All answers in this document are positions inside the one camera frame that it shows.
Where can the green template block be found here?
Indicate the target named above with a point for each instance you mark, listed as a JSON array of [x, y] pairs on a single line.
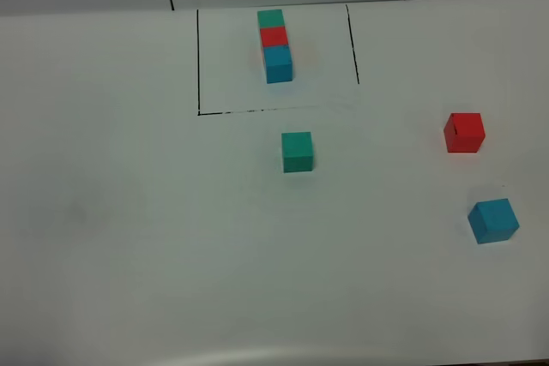
[[270, 18]]

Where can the blue template block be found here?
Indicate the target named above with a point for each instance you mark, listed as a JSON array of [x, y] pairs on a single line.
[[278, 64]]

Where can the red template block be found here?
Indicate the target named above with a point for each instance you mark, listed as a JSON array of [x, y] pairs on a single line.
[[273, 36]]

